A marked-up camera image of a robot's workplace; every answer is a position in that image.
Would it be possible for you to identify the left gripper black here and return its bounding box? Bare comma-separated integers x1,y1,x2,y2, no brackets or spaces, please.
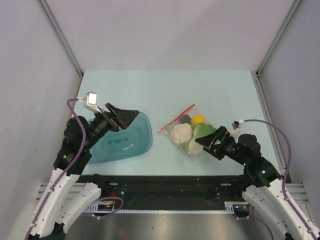
84,102,140,149

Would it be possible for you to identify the left aluminium frame post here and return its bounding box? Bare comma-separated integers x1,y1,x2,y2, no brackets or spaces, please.
36,0,84,79

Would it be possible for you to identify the fake green lettuce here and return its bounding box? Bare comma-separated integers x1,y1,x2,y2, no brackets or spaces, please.
193,123,217,139

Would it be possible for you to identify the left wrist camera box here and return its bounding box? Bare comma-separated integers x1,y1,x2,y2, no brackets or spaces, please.
83,92,103,114

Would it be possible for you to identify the teal plastic container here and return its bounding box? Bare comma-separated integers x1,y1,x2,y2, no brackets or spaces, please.
88,112,153,165

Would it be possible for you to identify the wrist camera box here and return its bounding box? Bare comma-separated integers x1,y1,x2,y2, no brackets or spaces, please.
83,92,103,114
231,119,245,130

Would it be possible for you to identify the aluminium frame post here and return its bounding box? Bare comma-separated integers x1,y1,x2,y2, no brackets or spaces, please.
36,0,84,79
256,0,303,76

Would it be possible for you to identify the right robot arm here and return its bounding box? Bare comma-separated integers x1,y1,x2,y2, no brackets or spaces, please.
195,126,320,240

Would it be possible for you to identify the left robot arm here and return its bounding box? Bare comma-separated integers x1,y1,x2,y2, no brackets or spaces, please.
8,103,140,240

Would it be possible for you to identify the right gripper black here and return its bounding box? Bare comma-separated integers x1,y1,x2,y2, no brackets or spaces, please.
194,125,248,165

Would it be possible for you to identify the fake white cauliflower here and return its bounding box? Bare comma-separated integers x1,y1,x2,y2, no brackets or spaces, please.
187,138,204,156
170,123,193,145

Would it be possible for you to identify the right aluminium frame post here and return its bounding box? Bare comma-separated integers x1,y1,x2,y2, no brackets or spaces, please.
256,0,303,76

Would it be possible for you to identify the white slotted cable duct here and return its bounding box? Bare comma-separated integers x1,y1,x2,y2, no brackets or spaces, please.
84,201,251,215

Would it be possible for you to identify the fake dark plum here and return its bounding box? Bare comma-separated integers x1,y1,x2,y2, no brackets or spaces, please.
178,114,192,124

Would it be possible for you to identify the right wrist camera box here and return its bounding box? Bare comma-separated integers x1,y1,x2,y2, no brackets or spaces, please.
231,119,245,130

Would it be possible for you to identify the clear zip top bag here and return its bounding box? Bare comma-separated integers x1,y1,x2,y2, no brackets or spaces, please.
158,104,217,156

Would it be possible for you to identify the fake yellow lemon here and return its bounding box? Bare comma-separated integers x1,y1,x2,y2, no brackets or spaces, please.
191,114,206,125

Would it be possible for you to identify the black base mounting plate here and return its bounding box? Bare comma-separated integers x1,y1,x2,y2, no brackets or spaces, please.
74,174,293,203

